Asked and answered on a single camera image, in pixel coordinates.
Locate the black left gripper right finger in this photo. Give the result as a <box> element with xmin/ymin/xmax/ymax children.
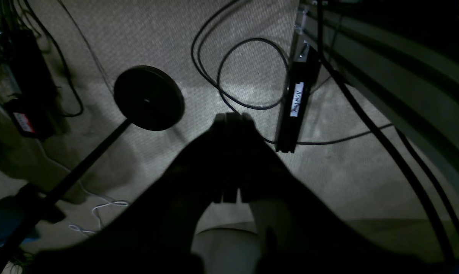
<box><xmin>229</xmin><ymin>113</ymin><xmax>459</xmax><ymax>274</ymax></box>

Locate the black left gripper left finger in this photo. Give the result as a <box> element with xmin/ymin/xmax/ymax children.
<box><xmin>36</xmin><ymin>113</ymin><xmax>230</xmax><ymax>274</ymax></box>

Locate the black round stand base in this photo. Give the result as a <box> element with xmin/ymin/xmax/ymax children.
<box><xmin>113</xmin><ymin>65</ymin><xmax>185</xmax><ymax>131</ymax></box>

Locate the black stand pole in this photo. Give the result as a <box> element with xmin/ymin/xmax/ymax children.
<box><xmin>0</xmin><ymin>119</ymin><xmax>131</xmax><ymax>273</ymax></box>

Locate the black box red label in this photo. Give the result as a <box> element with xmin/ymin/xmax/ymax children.
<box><xmin>3</xmin><ymin>97</ymin><xmax>54</xmax><ymax>140</ymax></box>

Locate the thick black cable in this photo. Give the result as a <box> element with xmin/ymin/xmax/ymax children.
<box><xmin>316</xmin><ymin>0</ymin><xmax>459</xmax><ymax>267</ymax></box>

